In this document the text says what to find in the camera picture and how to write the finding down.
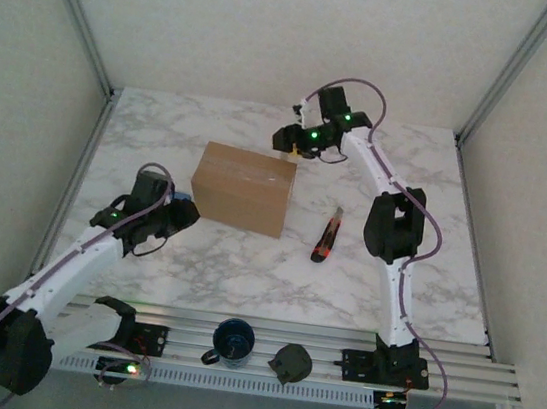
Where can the controller board with led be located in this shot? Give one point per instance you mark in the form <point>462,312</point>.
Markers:
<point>391,399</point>
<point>126,368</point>

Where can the brown cardboard express box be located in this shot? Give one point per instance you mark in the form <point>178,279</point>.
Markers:
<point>239,195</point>

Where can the left controller board with LED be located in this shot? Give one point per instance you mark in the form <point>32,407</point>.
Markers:
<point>126,368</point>

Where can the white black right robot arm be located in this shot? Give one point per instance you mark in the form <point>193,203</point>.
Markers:
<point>370,162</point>

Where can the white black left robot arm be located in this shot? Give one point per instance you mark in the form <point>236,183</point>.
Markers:
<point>73,275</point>

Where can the aluminium left corner post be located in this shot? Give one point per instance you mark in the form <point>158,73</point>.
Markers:
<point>81,13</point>

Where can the dark blue mug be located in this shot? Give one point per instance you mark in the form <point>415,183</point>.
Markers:
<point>235,343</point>

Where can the right controller board with LED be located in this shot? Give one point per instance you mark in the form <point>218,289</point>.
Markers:
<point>391,399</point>

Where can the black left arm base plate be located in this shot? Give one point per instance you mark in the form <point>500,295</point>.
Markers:
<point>155,337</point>

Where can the blue smartphone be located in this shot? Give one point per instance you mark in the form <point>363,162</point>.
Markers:
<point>184,196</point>

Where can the aluminium corner post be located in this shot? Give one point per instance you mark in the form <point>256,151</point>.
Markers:
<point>513,69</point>
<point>81,13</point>

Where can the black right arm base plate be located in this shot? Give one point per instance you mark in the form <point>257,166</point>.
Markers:
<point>358,367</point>

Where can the aluminium rail frame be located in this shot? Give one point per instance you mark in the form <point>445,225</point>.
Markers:
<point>187,322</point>

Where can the orange black utility knife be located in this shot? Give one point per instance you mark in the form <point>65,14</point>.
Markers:
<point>322,248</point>

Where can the aluminium right corner post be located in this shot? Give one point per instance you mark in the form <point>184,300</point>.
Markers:
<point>513,69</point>

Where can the aluminium right table side rail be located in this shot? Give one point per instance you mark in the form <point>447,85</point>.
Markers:
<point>474,231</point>

